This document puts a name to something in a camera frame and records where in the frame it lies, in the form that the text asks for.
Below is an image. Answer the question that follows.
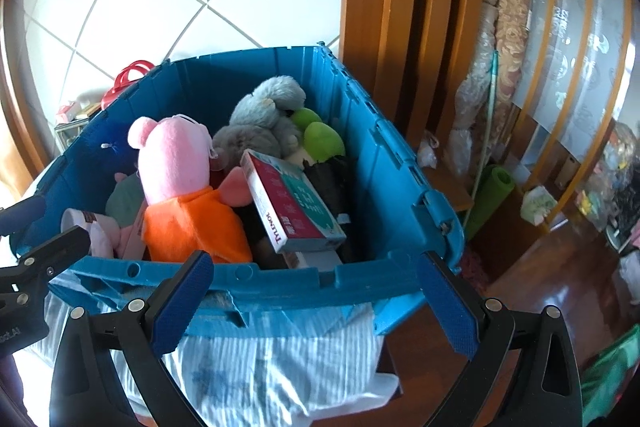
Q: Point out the plain white box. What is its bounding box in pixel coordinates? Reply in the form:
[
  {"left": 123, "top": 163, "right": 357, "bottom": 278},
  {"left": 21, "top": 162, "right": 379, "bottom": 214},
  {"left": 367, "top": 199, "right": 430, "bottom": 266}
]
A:
[{"left": 282, "top": 249, "right": 343, "bottom": 268}]

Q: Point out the wooden board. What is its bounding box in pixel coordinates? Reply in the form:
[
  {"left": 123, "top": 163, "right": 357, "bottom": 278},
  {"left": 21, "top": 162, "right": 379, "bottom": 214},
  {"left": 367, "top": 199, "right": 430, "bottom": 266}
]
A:
[{"left": 425, "top": 167, "right": 473, "bottom": 210}]

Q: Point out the red plastic basket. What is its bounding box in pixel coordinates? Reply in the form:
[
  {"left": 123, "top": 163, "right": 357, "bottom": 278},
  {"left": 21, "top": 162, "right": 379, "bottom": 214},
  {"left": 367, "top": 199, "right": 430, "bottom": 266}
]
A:
[{"left": 101, "top": 61, "right": 153, "bottom": 110}]

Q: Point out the rolled patterned carpet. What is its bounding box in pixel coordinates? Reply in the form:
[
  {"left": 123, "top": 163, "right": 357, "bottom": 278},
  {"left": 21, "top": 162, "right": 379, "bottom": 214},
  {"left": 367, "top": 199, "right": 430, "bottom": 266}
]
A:
[{"left": 492, "top": 0, "right": 536, "bottom": 108}]

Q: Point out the blue striped cloth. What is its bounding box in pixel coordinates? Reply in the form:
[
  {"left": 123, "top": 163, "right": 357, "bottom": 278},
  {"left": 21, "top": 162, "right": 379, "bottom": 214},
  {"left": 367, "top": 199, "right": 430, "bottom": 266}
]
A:
[{"left": 42, "top": 272, "right": 401, "bottom": 423}]

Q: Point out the plastic wrapped roll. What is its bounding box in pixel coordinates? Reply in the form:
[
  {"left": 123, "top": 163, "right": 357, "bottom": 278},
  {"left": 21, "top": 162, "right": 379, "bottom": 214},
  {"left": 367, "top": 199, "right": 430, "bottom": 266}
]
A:
[{"left": 450, "top": 2, "right": 501, "bottom": 178}]

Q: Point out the green pole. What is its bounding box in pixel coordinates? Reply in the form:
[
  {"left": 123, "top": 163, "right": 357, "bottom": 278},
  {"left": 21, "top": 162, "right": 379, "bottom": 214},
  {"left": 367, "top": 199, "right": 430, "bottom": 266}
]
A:
[{"left": 462, "top": 52, "right": 499, "bottom": 228}]

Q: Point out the pink pig plush orange dress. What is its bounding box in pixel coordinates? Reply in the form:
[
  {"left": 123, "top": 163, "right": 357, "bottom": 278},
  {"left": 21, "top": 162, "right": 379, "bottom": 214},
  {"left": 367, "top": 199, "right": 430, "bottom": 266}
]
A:
[{"left": 127, "top": 114, "right": 253, "bottom": 264}]

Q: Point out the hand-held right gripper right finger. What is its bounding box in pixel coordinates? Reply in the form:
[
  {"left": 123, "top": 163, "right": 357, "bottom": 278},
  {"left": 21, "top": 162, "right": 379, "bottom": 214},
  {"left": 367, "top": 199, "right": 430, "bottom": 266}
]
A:
[{"left": 417, "top": 251, "right": 583, "bottom": 427}]

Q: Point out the frosted glass sliding door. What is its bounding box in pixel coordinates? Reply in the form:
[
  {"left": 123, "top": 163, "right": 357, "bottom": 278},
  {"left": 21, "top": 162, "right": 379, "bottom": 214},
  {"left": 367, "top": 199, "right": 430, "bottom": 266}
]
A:
[{"left": 515, "top": 0, "right": 636, "bottom": 148}]

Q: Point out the small white plastic bag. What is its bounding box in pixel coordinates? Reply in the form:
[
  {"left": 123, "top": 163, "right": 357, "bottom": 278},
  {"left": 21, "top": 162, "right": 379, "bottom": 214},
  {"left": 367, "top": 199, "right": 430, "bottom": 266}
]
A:
[{"left": 417, "top": 132, "right": 441, "bottom": 168}]

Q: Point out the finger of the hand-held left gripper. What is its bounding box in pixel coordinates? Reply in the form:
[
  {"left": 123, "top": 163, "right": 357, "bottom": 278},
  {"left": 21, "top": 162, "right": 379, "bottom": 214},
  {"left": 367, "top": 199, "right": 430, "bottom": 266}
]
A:
[
  {"left": 0, "top": 225, "right": 92, "bottom": 295},
  {"left": 0, "top": 196, "right": 48, "bottom": 235}
]

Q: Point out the white and green packet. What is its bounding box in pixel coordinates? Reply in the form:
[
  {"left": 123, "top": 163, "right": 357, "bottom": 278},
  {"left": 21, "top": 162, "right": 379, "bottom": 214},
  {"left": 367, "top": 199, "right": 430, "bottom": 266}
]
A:
[{"left": 521, "top": 186, "right": 558, "bottom": 224}]

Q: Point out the red and teal cardboard box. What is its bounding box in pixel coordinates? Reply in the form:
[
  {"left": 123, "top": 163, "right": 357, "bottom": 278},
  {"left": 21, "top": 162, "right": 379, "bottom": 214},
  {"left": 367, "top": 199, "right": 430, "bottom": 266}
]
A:
[{"left": 240, "top": 149, "right": 347, "bottom": 254}]

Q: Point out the green plush toy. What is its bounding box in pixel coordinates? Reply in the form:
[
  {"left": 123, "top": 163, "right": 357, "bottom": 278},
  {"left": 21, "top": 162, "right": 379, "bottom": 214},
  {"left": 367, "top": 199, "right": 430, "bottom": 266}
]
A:
[{"left": 291, "top": 108, "right": 347, "bottom": 165}]

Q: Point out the pile of colourful clutter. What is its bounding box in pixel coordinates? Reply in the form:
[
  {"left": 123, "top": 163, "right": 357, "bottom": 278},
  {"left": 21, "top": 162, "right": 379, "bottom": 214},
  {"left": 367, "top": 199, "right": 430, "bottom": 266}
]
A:
[{"left": 575, "top": 122, "right": 640, "bottom": 258}]

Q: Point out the grey plush toy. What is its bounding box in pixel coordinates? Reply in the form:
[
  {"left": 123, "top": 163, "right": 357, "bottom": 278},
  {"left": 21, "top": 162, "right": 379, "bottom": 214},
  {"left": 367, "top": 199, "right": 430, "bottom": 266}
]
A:
[{"left": 212, "top": 76, "right": 307, "bottom": 170}]

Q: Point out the white paper roll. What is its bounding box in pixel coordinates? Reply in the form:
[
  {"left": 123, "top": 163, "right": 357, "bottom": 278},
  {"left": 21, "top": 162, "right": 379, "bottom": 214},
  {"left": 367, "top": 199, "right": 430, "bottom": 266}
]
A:
[{"left": 61, "top": 207, "right": 121, "bottom": 258}]

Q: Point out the blue plastic storage container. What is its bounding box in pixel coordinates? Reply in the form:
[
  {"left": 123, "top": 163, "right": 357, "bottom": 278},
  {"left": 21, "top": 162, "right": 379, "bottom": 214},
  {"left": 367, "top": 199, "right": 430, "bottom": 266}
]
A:
[{"left": 10, "top": 44, "right": 466, "bottom": 338}]

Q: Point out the wooden door frame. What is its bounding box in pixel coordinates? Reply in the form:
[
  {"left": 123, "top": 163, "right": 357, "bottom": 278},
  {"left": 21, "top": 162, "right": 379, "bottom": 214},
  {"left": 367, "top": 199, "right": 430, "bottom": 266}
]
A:
[{"left": 340, "top": 0, "right": 486, "bottom": 132}]

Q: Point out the rolled green yoga mat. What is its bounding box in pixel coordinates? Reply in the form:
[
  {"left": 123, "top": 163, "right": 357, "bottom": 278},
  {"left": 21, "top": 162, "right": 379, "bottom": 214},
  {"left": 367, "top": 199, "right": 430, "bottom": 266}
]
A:
[{"left": 462, "top": 164, "right": 514, "bottom": 243}]

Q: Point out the grey-green plush toy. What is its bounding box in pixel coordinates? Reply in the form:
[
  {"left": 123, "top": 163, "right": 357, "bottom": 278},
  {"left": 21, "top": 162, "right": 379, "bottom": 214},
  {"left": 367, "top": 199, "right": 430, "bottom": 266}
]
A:
[{"left": 105, "top": 172, "right": 148, "bottom": 228}]

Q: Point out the small clear display case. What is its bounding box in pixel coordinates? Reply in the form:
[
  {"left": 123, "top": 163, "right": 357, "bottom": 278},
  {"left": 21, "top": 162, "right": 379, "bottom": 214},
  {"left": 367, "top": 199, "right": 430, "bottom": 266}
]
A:
[{"left": 54, "top": 119, "right": 93, "bottom": 152}]

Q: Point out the dark cloth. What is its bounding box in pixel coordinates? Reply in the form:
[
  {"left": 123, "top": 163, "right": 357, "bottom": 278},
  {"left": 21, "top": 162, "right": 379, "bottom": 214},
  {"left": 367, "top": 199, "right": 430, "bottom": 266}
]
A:
[{"left": 300, "top": 154, "right": 356, "bottom": 233}]

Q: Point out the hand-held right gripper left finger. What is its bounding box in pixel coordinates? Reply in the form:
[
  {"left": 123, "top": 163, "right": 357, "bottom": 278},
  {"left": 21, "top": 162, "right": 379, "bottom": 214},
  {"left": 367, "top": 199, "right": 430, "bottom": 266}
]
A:
[{"left": 50, "top": 251, "right": 216, "bottom": 427}]

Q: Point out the green cloth bag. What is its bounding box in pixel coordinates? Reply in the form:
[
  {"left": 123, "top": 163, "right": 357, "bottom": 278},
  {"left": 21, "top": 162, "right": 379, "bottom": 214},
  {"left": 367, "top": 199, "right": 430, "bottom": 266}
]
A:
[{"left": 582, "top": 337, "right": 640, "bottom": 427}]

